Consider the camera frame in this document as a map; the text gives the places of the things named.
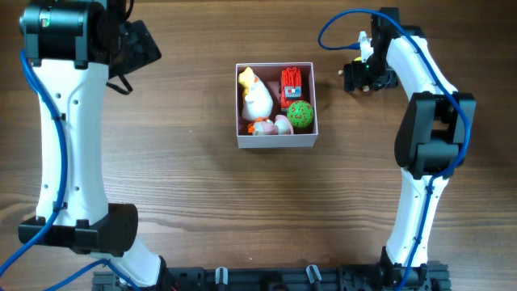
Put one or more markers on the green number ball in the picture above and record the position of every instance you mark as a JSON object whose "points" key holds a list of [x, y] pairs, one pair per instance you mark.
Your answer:
{"points": [[300, 114]]}

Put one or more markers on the red toy fire truck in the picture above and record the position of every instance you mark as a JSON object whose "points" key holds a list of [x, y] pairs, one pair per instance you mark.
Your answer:
{"points": [[290, 87]]}

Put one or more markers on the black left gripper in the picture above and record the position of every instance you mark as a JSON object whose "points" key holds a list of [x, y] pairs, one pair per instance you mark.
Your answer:
{"points": [[142, 49]]}

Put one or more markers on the white box pink interior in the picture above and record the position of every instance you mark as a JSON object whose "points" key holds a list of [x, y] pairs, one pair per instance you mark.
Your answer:
{"points": [[270, 74]]}

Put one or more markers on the white plush duck yellow hair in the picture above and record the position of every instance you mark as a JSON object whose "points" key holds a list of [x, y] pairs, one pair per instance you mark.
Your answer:
{"points": [[257, 105]]}

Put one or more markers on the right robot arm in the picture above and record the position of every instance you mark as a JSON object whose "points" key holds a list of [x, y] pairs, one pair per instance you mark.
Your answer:
{"points": [[431, 142]]}

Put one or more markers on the yellow wooden rattle drum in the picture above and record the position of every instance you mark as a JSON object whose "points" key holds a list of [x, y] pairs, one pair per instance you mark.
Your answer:
{"points": [[354, 75]]}

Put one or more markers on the small duck with pink hat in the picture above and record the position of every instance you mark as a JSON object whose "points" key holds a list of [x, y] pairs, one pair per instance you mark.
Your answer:
{"points": [[274, 126]]}

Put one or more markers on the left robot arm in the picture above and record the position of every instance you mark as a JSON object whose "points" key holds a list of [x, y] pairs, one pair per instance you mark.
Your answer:
{"points": [[72, 51]]}

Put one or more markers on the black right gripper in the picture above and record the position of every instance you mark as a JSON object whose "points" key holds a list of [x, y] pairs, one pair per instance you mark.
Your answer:
{"points": [[351, 77]]}

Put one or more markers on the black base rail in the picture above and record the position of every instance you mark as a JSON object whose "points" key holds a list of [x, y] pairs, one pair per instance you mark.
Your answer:
{"points": [[346, 277]]}

